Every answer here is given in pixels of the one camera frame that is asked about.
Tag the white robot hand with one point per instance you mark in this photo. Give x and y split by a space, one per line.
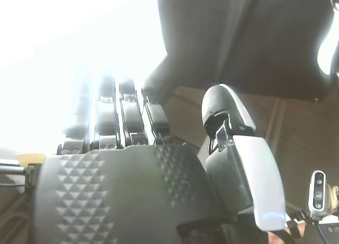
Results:
119 196

